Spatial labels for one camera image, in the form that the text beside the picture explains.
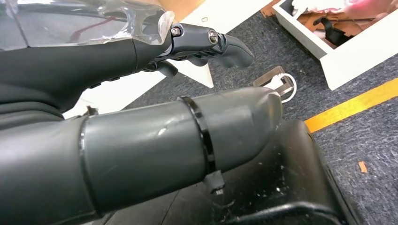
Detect small power adapter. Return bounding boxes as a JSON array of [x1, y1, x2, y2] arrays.
[[252, 66, 294, 98]]

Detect white panel under desk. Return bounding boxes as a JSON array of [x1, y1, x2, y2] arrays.
[[62, 0, 274, 120]]

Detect gold floor tape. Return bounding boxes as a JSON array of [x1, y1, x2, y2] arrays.
[[304, 77, 398, 134]]

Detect white open drawer box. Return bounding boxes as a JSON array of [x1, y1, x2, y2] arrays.
[[272, 0, 398, 91]]

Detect black base cable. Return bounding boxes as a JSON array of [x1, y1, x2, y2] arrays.
[[222, 201, 344, 225]]

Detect white floor cable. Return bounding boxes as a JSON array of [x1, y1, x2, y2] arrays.
[[275, 73, 298, 105]]

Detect black strap in drawer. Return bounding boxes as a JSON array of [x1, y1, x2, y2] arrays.
[[312, 16, 355, 47]]

